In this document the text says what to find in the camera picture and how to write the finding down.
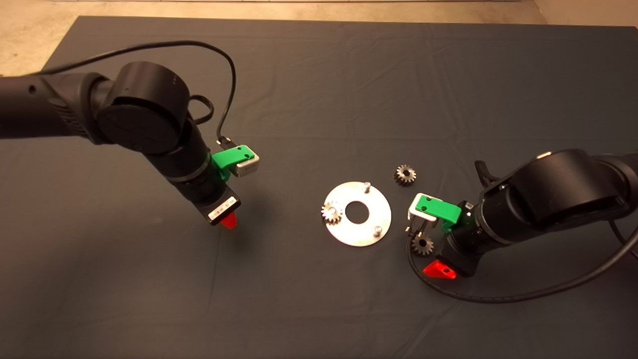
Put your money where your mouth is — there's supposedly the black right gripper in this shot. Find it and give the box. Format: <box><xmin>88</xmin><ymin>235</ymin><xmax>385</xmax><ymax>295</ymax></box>
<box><xmin>423</xmin><ymin>234</ymin><xmax>485</xmax><ymax>280</ymax></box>

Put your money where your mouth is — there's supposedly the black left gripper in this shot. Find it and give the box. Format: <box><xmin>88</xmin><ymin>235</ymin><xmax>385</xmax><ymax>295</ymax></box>
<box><xmin>201</xmin><ymin>185</ymin><xmax>243</xmax><ymax>230</ymax></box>

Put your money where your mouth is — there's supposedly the dark steel planetary gear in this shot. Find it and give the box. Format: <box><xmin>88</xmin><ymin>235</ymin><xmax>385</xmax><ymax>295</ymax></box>
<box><xmin>395</xmin><ymin>165</ymin><xmax>417</xmax><ymax>187</ymax></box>
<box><xmin>412</xmin><ymin>234</ymin><xmax>435</xmax><ymax>256</ymax></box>

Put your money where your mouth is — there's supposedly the bright steel planetary gear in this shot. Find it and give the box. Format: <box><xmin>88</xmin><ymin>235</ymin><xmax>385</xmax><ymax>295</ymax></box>
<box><xmin>321</xmin><ymin>201</ymin><xmax>344</xmax><ymax>225</ymax></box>

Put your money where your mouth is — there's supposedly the round metal carrier plate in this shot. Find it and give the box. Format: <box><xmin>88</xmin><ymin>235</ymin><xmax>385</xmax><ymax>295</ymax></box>
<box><xmin>322</xmin><ymin>181</ymin><xmax>393</xmax><ymax>248</ymax></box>

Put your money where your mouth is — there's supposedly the dark grey table cloth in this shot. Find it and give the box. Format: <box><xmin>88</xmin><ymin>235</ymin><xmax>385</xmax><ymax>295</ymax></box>
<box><xmin>0</xmin><ymin>15</ymin><xmax>638</xmax><ymax>359</ymax></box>

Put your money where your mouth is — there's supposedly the thick black right camera cable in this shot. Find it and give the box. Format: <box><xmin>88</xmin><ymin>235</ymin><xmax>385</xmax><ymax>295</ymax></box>
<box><xmin>406</xmin><ymin>219</ymin><xmax>638</xmax><ymax>304</ymax></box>

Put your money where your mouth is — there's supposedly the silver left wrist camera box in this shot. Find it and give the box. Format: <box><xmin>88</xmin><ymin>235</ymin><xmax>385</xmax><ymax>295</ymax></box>
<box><xmin>234</xmin><ymin>150</ymin><xmax>261</xmax><ymax>179</ymax></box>

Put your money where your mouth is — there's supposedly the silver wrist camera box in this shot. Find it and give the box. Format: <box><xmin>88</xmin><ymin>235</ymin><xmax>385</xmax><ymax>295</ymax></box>
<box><xmin>234</xmin><ymin>150</ymin><xmax>261</xmax><ymax>179</ymax></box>
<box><xmin>408</xmin><ymin>192</ymin><xmax>439</xmax><ymax>231</ymax></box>

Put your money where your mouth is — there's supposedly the green right camera mount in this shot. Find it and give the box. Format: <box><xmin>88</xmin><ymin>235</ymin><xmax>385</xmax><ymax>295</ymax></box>
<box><xmin>416</xmin><ymin>195</ymin><xmax>462</xmax><ymax>234</ymax></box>

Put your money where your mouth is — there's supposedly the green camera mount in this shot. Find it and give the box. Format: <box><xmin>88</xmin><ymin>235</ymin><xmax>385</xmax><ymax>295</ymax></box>
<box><xmin>416</xmin><ymin>195</ymin><xmax>462</xmax><ymax>234</ymax></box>
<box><xmin>211</xmin><ymin>145</ymin><xmax>255</xmax><ymax>179</ymax></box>

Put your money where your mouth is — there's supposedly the green left camera mount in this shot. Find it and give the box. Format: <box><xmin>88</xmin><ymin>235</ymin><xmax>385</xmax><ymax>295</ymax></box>
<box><xmin>211</xmin><ymin>145</ymin><xmax>255</xmax><ymax>179</ymax></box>

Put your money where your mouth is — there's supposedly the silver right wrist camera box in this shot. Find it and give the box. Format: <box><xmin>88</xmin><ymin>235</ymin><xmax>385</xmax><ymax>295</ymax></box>
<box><xmin>408</xmin><ymin>192</ymin><xmax>439</xmax><ymax>231</ymax></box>

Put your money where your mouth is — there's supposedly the black cable strap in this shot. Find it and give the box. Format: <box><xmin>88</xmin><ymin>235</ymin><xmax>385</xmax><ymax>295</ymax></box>
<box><xmin>474</xmin><ymin>160</ymin><xmax>500</xmax><ymax>188</ymax></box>

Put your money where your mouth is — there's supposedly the short black ribbed cable loop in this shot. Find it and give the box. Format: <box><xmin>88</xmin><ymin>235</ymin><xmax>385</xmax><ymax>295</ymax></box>
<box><xmin>188</xmin><ymin>94</ymin><xmax>215</xmax><ymax>126</ymax></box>

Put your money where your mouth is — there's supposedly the thin black left camera cable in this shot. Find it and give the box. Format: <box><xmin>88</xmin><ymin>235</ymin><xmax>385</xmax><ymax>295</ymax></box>
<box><xmin>37</xmin><ymin>40</ymin><xmax>237</xmax><ymax>148</ymax></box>

